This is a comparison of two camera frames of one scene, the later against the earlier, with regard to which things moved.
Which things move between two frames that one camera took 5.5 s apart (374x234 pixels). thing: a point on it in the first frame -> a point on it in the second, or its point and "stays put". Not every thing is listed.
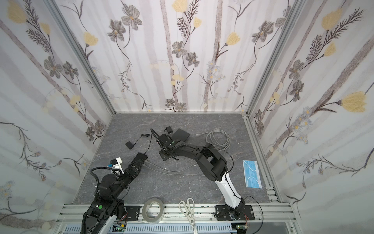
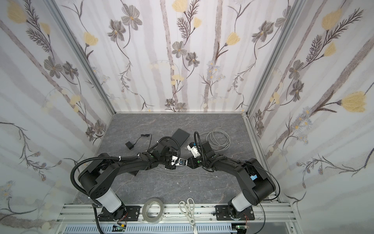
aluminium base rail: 203,213 stays put
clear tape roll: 150,220 stays put
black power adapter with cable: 130,146 stays put
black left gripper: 136,163 -> 170,159
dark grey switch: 180,135 stays put
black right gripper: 165,143 -> 195,159
